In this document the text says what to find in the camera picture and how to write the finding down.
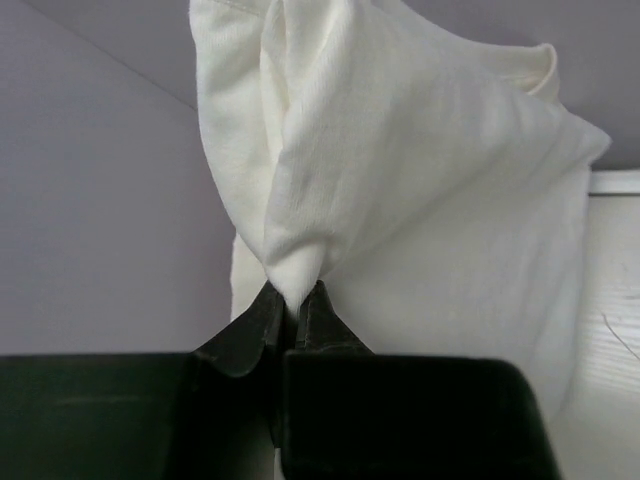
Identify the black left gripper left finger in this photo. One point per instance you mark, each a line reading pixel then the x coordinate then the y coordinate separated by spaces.
pixel 189 415

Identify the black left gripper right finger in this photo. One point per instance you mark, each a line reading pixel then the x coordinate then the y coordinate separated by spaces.
pixel 348 413

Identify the white graphic t-shirt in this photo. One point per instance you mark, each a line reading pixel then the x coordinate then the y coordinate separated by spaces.
pixel 436 185

